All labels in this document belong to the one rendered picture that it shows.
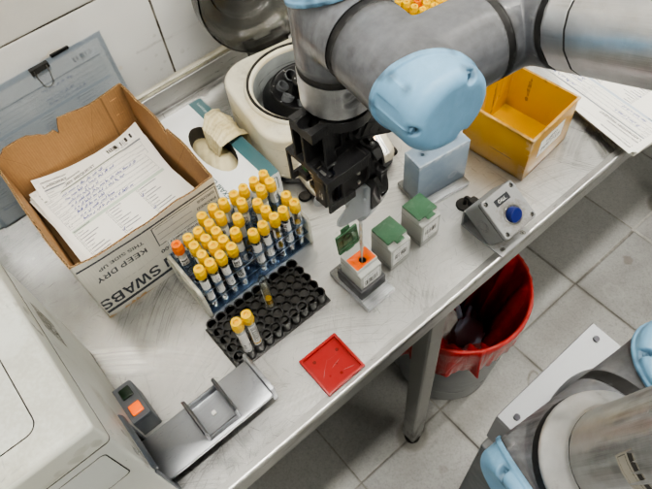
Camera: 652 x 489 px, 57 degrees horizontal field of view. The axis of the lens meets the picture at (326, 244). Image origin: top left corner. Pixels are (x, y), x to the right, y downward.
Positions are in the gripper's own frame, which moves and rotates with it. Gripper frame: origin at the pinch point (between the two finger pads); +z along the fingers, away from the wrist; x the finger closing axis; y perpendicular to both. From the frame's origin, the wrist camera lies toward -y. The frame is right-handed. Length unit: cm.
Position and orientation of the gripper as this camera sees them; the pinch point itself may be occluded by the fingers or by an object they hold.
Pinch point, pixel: (359, 206)
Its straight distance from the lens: 77.4
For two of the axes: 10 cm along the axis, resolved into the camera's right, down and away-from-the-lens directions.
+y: -7.6, 5.8, -3.1
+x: 6.5, 6.1, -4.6
